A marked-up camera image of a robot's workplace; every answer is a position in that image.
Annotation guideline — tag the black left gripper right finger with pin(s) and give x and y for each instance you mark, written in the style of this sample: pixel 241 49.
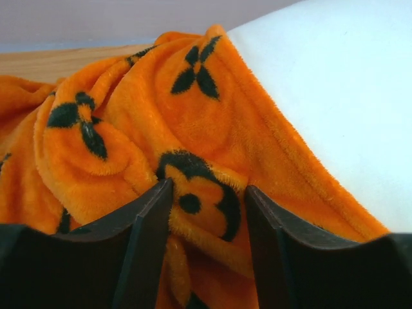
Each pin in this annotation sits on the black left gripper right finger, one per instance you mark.
pixel 299 265

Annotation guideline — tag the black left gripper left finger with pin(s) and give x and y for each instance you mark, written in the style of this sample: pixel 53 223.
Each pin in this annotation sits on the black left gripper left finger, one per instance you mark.
pixel 114 262

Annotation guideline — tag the orange patterned plush pillowcase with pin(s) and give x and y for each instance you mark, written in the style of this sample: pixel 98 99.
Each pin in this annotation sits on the orange patterned plush pillowcase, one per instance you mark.
pixel 188 109

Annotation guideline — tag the white pillow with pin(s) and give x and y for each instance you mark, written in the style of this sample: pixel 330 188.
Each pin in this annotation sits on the white pillow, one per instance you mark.
pixel 340 72

